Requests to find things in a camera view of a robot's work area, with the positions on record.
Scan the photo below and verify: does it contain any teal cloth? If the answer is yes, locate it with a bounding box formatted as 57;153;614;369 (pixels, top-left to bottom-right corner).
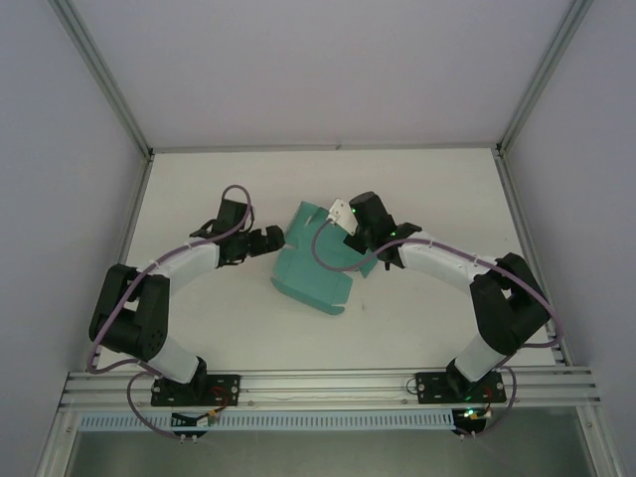
269;200;379;317

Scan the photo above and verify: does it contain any shiny metal sheet panel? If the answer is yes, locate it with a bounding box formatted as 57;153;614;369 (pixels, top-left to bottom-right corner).
64;430;597;477

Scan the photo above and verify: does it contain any aluminium frame crossbar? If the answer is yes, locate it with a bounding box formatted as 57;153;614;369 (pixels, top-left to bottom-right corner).
148;142;501;155

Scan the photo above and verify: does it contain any aluminium frame side rail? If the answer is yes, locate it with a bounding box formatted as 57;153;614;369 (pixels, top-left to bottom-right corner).
496;152;620;477
34;154;155;477

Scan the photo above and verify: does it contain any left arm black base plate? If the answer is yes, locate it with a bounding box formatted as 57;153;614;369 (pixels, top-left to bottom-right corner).
150;372;242;407

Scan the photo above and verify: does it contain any wide aluminium mounting rail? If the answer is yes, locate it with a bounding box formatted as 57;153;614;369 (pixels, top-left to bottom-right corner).
59;366;605;411

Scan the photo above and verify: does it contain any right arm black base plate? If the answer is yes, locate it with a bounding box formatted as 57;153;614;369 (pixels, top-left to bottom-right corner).
414;371;508;404

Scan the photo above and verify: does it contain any white slotted cable duct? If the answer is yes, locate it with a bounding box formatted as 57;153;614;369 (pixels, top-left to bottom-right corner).
79;409;456;432

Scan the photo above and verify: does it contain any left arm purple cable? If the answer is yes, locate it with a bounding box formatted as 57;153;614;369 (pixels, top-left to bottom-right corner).
86;184;257;441

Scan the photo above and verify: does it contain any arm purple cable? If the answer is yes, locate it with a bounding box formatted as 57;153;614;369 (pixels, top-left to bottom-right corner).
86;184;257;441
312;218;565;441

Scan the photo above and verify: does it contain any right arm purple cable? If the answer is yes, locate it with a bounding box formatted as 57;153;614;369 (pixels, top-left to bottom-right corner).
312;218;565;441

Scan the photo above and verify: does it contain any aluminium frame post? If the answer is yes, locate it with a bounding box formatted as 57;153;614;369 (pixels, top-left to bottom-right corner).
52;0;154;159
495;0;595;159

